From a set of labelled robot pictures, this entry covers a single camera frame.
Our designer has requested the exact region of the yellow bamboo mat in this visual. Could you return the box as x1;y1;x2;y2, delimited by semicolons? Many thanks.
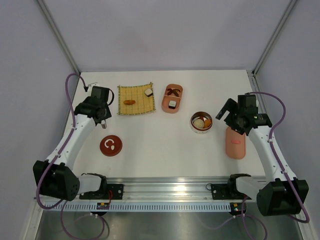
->
117;82;156;116

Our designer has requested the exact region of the white slotted cable duct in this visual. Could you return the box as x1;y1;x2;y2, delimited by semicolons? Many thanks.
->
46;201;231;213

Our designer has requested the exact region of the white black sushi cube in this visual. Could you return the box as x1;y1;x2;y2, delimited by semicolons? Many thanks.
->
168;100;177;109

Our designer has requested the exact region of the orange carrot piece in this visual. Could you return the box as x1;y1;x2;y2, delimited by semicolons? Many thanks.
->
123;100;136;105

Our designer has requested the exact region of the aluminium frame post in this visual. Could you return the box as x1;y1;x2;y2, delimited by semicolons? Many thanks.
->
252;0;299;77
35;0;81;74

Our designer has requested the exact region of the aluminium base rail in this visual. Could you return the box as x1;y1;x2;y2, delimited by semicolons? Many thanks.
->
33;176;306;204

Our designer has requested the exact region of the dark red sausage piece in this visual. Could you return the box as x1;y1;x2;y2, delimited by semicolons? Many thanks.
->
167;87;182;98

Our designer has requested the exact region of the round metal bowl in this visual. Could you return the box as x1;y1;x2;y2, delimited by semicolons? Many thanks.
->
189;111;213;134

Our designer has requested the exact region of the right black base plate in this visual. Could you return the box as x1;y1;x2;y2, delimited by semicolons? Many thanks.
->
205;183;259;200

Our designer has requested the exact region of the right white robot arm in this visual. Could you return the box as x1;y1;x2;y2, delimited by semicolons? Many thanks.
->
215;92;310;223

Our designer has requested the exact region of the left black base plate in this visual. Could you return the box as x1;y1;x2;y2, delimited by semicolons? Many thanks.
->
79;183;124;200

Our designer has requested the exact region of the white brown sushi cube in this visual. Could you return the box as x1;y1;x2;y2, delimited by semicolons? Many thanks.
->
144;88;154;97

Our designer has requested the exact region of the pink lunch box lid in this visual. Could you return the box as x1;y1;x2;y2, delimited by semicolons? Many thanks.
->
225;127;246;160

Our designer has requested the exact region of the right aluminium frame post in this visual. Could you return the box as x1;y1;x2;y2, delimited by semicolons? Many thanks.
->
252;0;299;77

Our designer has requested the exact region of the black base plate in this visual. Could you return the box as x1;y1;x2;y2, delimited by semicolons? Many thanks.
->
205;183;259;200
79;183;124;200

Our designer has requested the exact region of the left aluminium frame post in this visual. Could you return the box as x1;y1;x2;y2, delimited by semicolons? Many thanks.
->
35;0;81;74

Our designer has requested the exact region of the pink oval lunch box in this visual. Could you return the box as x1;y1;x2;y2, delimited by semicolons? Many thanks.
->
161;83;183;114

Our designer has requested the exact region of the red round bowl lid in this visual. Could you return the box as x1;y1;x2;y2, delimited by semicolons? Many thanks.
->
99;135;123;157

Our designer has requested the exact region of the round white rice ball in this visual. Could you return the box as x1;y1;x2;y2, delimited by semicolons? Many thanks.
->
193;118;204;129

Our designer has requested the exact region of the orange fried food piece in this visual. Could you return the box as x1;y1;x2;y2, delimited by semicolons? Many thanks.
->
203;119;212;129

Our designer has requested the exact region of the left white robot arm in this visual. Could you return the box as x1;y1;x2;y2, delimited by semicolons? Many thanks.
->
33;85;115;201

